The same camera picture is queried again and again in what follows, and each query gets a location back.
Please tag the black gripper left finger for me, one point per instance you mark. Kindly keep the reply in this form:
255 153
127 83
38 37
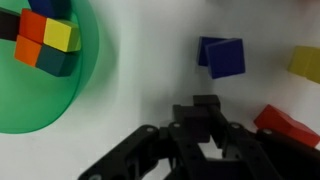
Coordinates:
133 150

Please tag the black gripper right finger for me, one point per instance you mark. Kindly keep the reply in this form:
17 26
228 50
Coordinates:
253 143

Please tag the dark maroon wooden block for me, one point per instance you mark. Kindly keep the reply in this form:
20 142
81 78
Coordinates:
196 125
7 25

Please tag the red wooden block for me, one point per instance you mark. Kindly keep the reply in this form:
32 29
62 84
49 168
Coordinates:
32 26
286 126

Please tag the blue wooden block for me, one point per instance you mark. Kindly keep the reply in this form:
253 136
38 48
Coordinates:
226 57
50 6

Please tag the yellow wooden block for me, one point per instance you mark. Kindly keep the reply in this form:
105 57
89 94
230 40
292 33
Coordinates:
61 35
306 64

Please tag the green translucent plastic bowl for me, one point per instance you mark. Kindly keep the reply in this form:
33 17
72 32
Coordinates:
33 100

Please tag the dark teal wooden block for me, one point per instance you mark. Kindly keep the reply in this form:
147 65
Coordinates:
55 62

